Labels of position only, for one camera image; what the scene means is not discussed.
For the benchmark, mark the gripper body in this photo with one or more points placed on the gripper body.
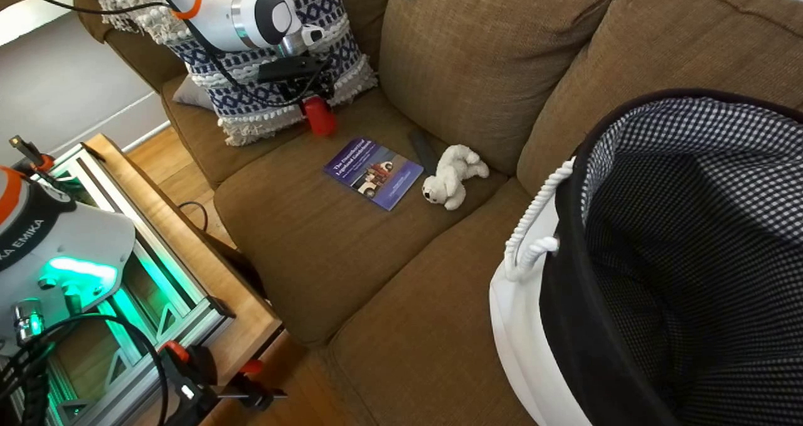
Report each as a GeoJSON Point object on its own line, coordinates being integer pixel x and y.
{"type": "Point", "coordinates": [307, 87]}

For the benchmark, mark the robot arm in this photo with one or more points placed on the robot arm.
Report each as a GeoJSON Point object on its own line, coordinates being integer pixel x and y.
{"type": "Point", "coordinates": [56, 244]}

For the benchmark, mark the orange cup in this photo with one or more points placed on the orange cup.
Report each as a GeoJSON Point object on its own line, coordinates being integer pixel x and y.
{"type": "Point", "coordinates": [320, 120]}

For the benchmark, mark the purple book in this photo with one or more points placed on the purple book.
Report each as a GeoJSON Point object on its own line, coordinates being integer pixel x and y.
{"type": "Point", "coordinates": [376, 172]}

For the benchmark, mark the blue white patterned pillow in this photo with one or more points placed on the blue white patterned pillow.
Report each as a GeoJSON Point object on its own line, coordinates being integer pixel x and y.
{"type": "Point", "coordinates": [251, 100]}

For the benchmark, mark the grey pillow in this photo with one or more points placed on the grey pillow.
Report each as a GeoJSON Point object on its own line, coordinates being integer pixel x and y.
{"type": "Point", "coordinates": [191, 93]}

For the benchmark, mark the dark remote control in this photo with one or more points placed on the dark remote control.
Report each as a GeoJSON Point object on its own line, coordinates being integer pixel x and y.
{"type": "Point", "coordinates": [425, 151]}

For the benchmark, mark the white plush toy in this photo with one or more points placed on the white plush toy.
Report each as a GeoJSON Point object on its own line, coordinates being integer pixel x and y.
{"type": "Point", "coordinates": [453, 174]}

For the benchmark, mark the cream knitted throw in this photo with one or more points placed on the cream knitted throw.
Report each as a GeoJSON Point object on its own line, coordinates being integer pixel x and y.
{"type": "Point", "coordinates": [135, 9]}

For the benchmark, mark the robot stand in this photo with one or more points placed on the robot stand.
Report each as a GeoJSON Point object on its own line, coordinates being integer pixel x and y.
{"type": "Point", "coordinates": [188, 250]}

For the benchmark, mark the brown sofa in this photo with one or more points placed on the brown sofa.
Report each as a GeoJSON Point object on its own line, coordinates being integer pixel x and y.
{"type": "Point", "coordinates": [389, 275]}

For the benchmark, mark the black orange clamp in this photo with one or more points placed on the black orange clamp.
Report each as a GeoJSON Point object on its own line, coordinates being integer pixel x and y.
{"type": "Point", "coordinates": [31, 153]}
{"type": "Point", "coordinates": [201, 376]}

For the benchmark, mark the black white laundry basket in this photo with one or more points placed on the black white laundry basket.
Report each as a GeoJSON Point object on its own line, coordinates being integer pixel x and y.
{"type": "Point", "coordinates": [677, 269]}

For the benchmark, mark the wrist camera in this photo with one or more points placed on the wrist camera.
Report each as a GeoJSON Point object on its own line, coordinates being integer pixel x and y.
{"type": "Point", "coordinates": [285, 68]}

